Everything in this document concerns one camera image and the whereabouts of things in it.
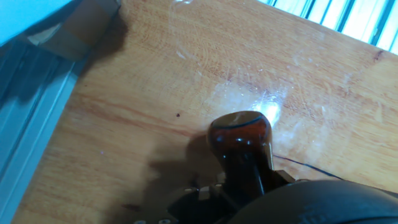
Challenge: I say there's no glossy wooden board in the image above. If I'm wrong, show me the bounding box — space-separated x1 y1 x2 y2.
11 0 398 224

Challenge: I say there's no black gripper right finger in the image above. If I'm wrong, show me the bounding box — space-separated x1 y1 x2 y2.
274 169 295 185

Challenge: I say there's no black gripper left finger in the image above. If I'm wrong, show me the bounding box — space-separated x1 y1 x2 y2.
133 179 239 224

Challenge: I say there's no metal lever dark red knob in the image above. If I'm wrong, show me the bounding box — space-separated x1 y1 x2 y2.
206 110 275 202

